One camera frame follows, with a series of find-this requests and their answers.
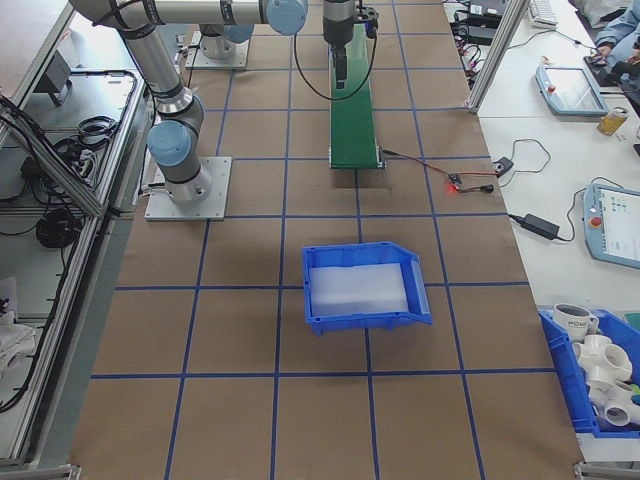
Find bystander sleeved forearm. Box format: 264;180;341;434
596;0;640;66

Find green conveyor belt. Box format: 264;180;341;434
327;19;386;172

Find power strip with plugs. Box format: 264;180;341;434
455;39;485;76

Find large black power brick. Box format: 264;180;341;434
462;23;495;44

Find black laptop with label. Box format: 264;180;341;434
467;0;507;17

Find white keyboard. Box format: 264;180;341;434
528;0;559;26

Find white foam sheet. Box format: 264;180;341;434
305;262;409;317

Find light blue teach pendant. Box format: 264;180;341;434
535;64;610;118
578;182;640;266

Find blue plastic bin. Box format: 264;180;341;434
301;241;433;338

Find black power adapter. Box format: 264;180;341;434
508;213;562;240

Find white power strip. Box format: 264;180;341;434
74;147;99;176

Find yellow beverage can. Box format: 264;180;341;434
597;105;629;136

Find black metal box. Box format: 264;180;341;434
33;51;72;107

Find white printed mug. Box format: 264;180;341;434
552;303;600;344

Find blue bin with fittings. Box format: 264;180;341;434
538;308;640;439

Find white PVC pipe fitting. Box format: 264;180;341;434
589;379;637;431
572;333;634;386

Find crumpled white cloth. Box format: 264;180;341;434
0;277;37;374

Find aluminium extrusion bar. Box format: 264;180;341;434
29;463;82;480
574;462;640;480

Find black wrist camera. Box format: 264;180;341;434
355;4;380;40

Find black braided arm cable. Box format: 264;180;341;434
292;29;379;101

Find white square base plate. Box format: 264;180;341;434
185;37;250;71
144;156;234;222

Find red wire with black connector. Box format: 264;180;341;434
380;146;451;179

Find aluminium frame post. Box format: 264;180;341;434
467;0;529;115

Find black inline switch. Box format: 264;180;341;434
462;138;551;187

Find black cable coil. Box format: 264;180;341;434
77;115;122;147
35;205;82;251

